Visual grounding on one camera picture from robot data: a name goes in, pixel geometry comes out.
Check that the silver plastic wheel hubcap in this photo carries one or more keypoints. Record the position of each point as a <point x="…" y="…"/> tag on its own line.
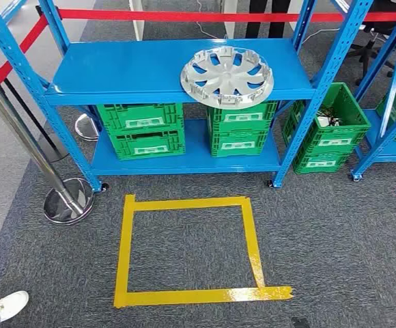
<point x="227" y="77"/>

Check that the blue metal shelf rack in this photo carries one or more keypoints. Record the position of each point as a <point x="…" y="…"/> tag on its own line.
<point x="116" y="68"/>
<point x="389" y="149"/>

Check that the long red barrier belt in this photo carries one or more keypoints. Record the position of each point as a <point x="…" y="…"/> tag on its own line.
<point x="184" y="16"/>

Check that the person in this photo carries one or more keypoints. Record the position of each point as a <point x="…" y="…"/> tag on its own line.
<point x="256" y="18"/>

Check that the white table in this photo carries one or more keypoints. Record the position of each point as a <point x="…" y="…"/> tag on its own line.
<point x="136" y="18"/>

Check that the black office chair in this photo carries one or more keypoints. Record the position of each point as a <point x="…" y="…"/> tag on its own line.
<point x="366" y="50"/>

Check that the short red barrier belt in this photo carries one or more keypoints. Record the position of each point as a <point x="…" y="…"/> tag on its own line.
<point x="23" y="43"/>

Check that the person's foot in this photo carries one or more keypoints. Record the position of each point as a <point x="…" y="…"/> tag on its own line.
<point x="11" y="304"/>

